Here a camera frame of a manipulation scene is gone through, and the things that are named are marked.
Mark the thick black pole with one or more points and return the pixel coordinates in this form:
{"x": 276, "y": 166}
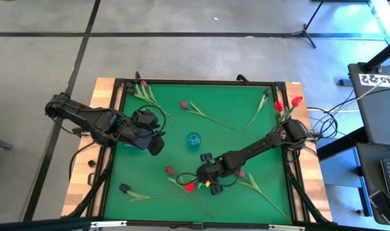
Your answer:
{"x": 381, "y": 56}

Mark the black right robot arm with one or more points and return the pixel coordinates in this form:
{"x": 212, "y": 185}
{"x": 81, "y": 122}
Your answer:
{"x": 252, "y": 150}

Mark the dark side desk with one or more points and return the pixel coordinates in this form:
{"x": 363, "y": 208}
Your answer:
{"x": 371, "y": 167}

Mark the black slanted device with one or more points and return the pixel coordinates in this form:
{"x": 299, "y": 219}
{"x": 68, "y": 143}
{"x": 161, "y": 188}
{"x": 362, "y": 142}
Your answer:
{"x": 385, "y": 207}

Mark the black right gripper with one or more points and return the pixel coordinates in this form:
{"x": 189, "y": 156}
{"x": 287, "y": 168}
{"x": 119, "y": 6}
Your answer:
{"x": 211, "y": 171}

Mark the narrow blue glass vase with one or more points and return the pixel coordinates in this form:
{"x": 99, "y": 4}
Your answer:
{"x": 193, "y": 140}

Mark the green table mat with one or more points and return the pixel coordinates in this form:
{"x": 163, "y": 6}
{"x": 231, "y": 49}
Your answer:
{"x": 143, "y": 211}

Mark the small black bracket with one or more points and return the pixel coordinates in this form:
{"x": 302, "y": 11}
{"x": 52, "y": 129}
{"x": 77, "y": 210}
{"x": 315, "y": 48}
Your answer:
{"x": 90, "y": 178}

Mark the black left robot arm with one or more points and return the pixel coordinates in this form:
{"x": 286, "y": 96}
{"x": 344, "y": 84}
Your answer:
{"x": 86, "y": 118}

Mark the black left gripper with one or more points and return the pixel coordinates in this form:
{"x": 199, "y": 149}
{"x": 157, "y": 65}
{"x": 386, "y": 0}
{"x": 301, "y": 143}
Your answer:
{"x": 143, "y": 120}

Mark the small dark floor block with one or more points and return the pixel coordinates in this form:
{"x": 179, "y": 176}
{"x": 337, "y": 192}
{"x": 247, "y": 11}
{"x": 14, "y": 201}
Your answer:
{"x": 345, "y": 82}

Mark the silver beam bracket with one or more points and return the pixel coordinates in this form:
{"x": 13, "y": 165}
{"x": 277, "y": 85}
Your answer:
{"x": 108, "y": 223}
{"x": 286, "y": 227}

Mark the small black block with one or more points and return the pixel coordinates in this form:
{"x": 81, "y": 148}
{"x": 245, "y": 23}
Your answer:
{"x": 91, "y": 163}

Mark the dark red artificial tulip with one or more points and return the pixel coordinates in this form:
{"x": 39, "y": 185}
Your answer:
{"x": 183, "y": 104}
{"x": 169, "y": 170}
{"x": 144, "y": 83}
{"x": 254, "y": 183}

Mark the green stems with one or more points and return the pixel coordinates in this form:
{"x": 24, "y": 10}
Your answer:
{"x": 129, "y": 85}

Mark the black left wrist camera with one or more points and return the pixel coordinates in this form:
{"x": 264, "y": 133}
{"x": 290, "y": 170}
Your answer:
{"x": 156, "y": 146}

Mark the black rig beam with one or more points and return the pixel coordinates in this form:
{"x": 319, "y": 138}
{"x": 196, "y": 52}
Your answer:
{"x": 38, "y": 224}

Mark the black metal table frame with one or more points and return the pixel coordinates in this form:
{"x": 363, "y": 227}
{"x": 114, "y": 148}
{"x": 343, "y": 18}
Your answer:
{"x": 166, "y": 222}

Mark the wide teal glass vase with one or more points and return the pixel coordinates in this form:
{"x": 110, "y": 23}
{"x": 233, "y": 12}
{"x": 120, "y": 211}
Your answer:
{"x": 129, "y": 146}

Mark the grey case with label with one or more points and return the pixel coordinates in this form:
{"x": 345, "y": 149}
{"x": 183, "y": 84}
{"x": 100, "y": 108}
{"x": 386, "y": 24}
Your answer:
{"x": 387, "y": 122}

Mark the black tripod stand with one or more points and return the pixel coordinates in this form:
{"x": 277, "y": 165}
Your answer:
{"x": 305, "y": 32}

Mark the black frame clamp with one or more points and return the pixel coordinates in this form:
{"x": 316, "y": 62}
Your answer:
{"x": 137, "y": 77}
{"x": 243, "y": 78}

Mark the grey floor object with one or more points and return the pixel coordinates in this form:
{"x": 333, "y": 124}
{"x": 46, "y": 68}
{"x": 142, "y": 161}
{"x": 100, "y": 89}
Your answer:
{"x": 1, "y": 143}

